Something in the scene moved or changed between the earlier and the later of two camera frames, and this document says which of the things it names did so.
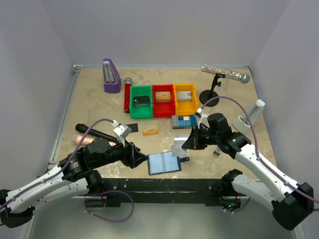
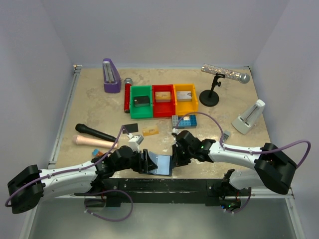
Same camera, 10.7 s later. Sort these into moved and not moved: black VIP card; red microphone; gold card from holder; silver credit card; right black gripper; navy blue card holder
Moved: right black gripper; navy blue card holder
Not moved: red microphone; black VIP card; gold card from holder; silver credit card
